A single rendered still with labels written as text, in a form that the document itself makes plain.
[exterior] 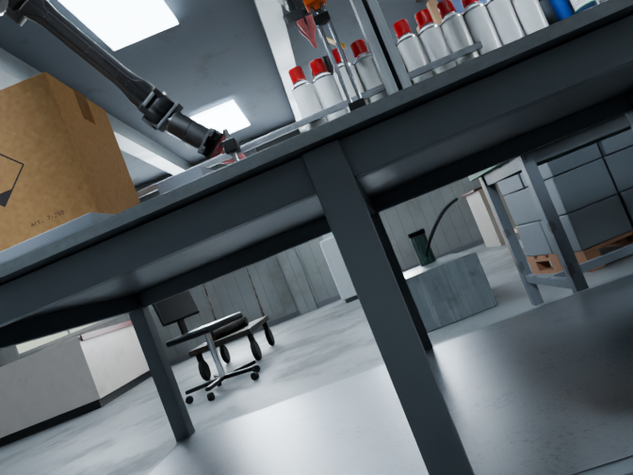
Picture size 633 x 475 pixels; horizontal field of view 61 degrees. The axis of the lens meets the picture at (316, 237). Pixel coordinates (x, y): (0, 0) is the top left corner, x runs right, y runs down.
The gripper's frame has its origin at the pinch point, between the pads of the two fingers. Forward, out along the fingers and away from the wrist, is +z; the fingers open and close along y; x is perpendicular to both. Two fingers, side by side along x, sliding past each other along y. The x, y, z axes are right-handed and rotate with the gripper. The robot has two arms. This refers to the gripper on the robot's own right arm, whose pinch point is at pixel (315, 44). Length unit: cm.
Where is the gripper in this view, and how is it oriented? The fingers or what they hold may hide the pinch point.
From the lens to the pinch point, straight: 151.8
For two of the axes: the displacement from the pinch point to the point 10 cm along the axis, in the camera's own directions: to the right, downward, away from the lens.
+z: 3.7, 9.3, -0.3
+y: -9.2, 3.7, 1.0
